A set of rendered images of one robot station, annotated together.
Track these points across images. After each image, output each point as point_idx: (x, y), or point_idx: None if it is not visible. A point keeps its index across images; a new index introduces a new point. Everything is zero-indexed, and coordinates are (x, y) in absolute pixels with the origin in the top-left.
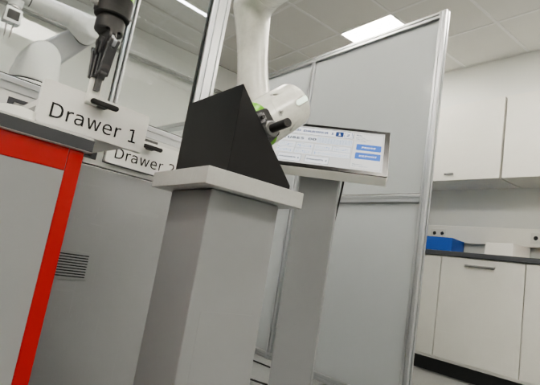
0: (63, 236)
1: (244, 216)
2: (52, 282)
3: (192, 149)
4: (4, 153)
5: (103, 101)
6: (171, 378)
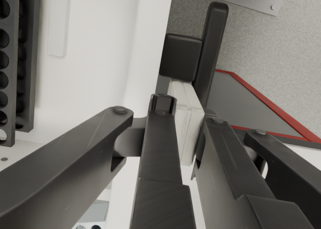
0: (290, 115)
1: None
2: (273, 103)
3: None
4: None
5: (212, 77)
6: None
